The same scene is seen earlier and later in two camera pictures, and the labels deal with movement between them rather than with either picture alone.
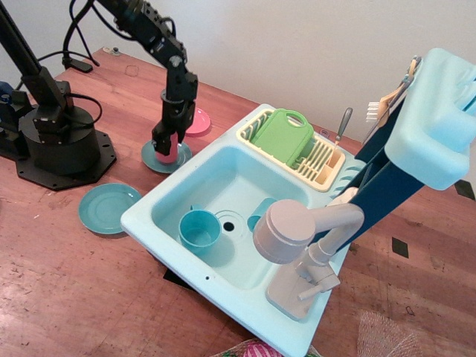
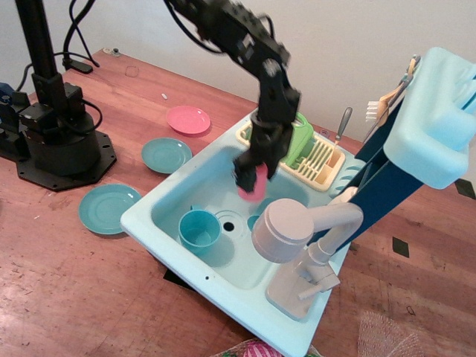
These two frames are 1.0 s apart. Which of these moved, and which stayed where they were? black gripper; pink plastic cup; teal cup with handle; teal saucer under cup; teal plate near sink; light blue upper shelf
Moved: black gripper; pink plastic cup
Stayed: light blue upper shelf; teal plate near sink; teal saucer under cup; teal cup with handle
